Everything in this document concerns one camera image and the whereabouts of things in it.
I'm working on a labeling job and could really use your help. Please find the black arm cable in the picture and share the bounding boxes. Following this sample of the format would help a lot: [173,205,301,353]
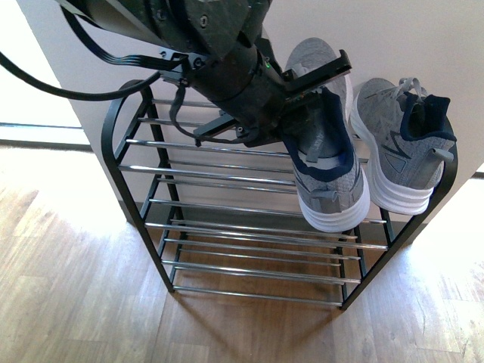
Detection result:
[0,0,190,102]

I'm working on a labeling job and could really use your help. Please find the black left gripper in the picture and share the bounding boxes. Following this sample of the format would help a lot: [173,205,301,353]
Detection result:
[194,90,320,147]

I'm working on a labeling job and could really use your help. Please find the grey knit sneaker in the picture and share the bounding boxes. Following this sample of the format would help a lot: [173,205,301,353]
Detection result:
[349,77,457,216]
[279,36,371,233]

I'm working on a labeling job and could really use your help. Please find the black metal shoe rack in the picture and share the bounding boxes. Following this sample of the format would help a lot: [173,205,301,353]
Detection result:
[100,79,461,312]

